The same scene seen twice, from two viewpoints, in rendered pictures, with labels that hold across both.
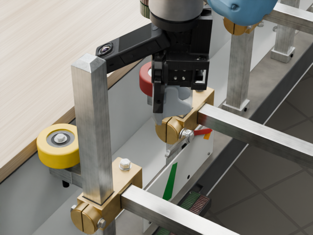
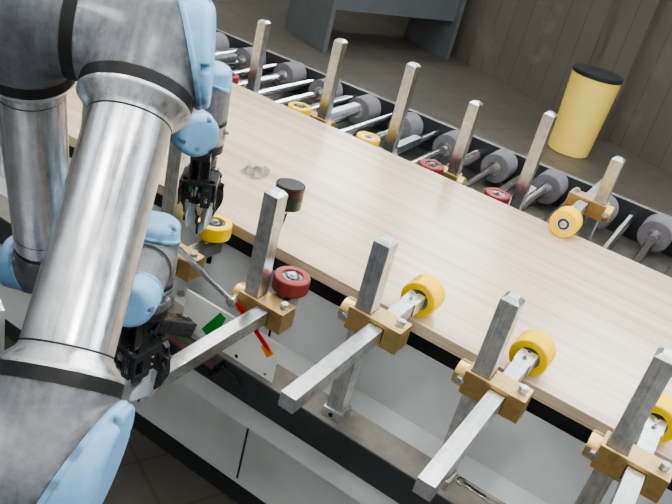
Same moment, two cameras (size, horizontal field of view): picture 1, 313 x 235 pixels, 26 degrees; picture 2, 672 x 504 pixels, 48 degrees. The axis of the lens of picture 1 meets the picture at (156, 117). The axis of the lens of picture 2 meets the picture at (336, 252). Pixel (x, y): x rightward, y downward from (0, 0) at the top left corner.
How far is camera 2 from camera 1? 1.68 m
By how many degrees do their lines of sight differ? 68
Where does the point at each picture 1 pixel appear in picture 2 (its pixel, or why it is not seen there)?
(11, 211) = (213, 267)
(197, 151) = (251, 348)
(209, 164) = (254, 377)
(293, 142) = (202, 344)
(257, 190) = not seen: outside the picture
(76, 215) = not seen: hidden behind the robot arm
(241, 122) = (237, 323)
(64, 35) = (352, 246)
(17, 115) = (247, 214)
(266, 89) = (372, 446)
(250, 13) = not seen: hidden behind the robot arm
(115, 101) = (324, 316)
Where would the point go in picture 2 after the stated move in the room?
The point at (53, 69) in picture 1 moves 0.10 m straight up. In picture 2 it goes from (302, 234) to (311, 197)
